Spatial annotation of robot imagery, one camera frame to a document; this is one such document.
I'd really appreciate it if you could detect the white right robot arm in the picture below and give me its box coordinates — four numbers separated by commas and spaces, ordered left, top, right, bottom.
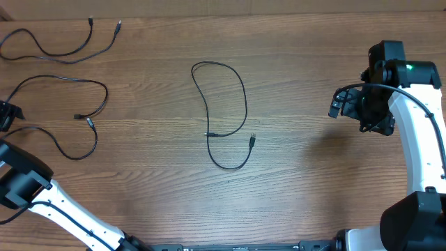
326, 40, 445, 250

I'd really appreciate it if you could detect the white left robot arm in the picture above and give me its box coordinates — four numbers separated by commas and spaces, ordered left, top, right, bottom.
1, 136, 150, 251

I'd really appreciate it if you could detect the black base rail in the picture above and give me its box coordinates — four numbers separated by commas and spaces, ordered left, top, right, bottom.
121, 228, 384, 251

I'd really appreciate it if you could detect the black usb cable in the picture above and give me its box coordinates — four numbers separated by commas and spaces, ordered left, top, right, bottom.
0, 15, 122, 66
190, 61, 257, 171
1, 74, 109, 161

